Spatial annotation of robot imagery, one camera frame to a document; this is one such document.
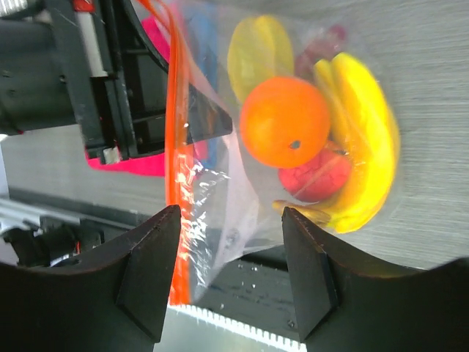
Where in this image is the yellow fake star fruit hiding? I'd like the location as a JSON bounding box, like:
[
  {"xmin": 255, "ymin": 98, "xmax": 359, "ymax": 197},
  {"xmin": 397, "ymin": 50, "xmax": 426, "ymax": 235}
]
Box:
[{"xmin": 227, "ymin": 15, "xmax": 295, "ymax": 103}]

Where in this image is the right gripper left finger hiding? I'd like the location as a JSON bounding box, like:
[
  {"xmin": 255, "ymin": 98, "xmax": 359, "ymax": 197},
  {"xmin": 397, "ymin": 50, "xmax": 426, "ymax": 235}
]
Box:
[{"xmin": 1, "ymin": 205, "xmax": 181, "ymax": 351}]

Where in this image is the orange fake fruit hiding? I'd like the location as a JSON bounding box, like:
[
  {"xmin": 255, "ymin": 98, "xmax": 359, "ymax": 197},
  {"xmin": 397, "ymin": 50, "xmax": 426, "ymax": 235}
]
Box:
[{"xmin": 240, "ymin": 76, "xmax": 331, "ymax": 168}]

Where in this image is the clear zip top bag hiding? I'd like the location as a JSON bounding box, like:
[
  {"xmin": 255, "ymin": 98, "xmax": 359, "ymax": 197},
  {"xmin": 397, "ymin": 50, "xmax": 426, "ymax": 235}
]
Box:
[{"xmin": 143, "ymin": 1, "xmax": 402, "ymax": 305}]

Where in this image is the red folded shirt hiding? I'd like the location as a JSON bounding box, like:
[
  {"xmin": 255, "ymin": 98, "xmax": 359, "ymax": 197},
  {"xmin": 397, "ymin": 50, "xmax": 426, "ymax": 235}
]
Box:
[{"xmin": 84, "ymin": 14, "xmax": 210, "ymax": 177}]

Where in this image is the blue folded cloth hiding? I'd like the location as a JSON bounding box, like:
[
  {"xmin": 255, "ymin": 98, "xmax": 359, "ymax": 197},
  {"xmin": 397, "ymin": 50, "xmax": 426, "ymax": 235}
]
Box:
[{"xmin": 191, "ymin": 6, "xmax": 218, "ymax": 98}]

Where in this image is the yellow fake banana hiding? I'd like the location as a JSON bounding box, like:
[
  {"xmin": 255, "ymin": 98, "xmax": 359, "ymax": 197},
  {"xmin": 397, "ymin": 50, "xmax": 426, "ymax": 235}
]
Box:
[{"xmin": 272, "ymin": 52, "xmax": 400, "ymax": 234}]

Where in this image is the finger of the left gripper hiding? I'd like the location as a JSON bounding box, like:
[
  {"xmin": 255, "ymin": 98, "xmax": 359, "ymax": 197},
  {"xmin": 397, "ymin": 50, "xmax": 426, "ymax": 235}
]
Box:
[{"xmin": 185, "ymin": 84, "xmax": 233, "ymax": 144}]

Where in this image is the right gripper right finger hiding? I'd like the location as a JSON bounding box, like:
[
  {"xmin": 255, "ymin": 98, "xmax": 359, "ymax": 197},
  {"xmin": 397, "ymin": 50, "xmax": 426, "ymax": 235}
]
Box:
[{"xmin": 282, "ymin": 208, "xmax": 468, "ymax": 351}]

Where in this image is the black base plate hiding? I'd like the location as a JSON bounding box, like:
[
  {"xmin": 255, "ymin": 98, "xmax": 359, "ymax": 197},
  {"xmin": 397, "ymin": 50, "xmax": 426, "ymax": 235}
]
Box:
[{"xmin": 1, "ymin": 188, "xmax": 296, "ymax": 331}]

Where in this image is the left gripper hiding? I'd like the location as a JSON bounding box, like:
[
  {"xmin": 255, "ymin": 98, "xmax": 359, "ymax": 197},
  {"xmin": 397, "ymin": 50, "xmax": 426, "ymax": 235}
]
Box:
[{"xmin": 1, "ymin": 1, "xmax": 169, "ymax": 164}]

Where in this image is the red fake fruit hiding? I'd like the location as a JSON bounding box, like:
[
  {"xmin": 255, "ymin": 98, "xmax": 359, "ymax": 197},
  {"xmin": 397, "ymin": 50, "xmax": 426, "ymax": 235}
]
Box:
[{"xmin": 278, "ymin": 142, "xmax": 352, "ymax": 202}]

